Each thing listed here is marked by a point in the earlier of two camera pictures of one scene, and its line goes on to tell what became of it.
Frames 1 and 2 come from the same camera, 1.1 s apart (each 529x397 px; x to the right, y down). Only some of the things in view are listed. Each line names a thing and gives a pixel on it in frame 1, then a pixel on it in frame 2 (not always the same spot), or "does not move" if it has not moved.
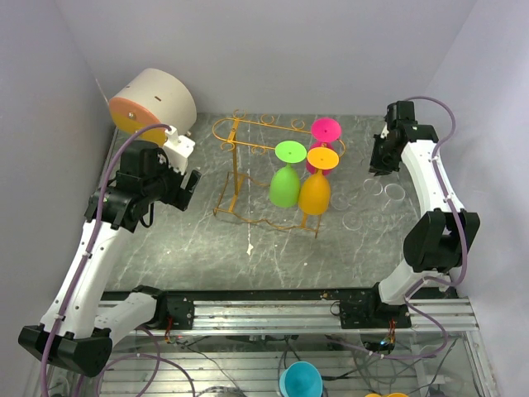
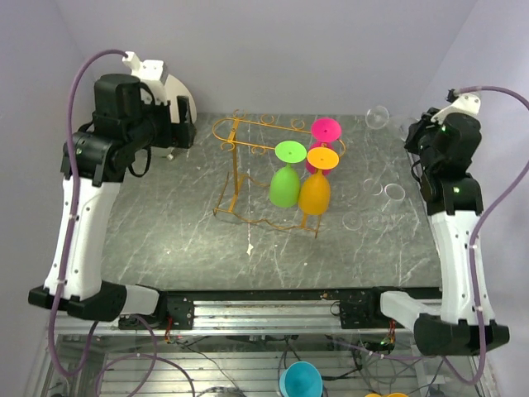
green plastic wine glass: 284,186 does not move
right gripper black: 377,166 → 417,128
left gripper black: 179,197 → 182,135
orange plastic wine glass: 314,192 does not move
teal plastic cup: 301,379 does not move
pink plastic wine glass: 325,131 does not move
